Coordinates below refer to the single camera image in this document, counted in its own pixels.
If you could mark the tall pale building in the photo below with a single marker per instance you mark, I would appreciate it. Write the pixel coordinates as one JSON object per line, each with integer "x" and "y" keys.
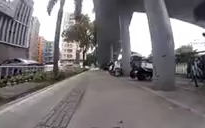
{"x": 68, "y": 50}

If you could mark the white scooter with canopy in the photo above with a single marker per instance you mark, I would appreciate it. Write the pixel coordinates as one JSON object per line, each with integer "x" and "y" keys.
{"x": 141, "y": 68}

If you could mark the grey paved path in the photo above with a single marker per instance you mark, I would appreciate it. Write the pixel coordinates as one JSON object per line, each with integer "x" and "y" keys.
{"x": 116, "y": 103}

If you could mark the tall palm tree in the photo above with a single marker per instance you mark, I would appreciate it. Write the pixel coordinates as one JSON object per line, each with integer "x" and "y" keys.
{"x": 58, "y": 40}

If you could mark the grey-blue building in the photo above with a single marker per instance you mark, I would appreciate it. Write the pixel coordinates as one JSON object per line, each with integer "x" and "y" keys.
{"x": 49, "y": 51}

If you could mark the grey concrete viaduct with pillars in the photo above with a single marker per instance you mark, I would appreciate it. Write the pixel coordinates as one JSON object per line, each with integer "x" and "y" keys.
{"x": 160, "y": 40}

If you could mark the orange building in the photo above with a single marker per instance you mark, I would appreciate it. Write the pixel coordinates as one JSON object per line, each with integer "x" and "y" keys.
{"x": 41, "y": 50}

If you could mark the pale kerb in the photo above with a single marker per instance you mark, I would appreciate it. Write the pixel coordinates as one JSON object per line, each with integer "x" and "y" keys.
{"x": 33, "y": 95}

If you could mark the white fence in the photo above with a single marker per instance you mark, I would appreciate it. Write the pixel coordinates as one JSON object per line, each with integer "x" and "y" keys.
{"x": 181, "y": 68}

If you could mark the grey car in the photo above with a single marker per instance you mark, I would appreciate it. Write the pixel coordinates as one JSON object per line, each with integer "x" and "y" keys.
{"x": 20, "y": 61}

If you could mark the pale roadside railing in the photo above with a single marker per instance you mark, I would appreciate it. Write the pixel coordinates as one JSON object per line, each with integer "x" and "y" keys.
{"x": 13, "y": 70}

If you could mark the grey paved parking strip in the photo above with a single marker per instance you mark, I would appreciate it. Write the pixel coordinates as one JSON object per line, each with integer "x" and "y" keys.
{"x": 190, "y": 98}

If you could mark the large grey building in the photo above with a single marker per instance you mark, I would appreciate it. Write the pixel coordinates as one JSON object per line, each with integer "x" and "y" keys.
{"x": 8, "y": 30}

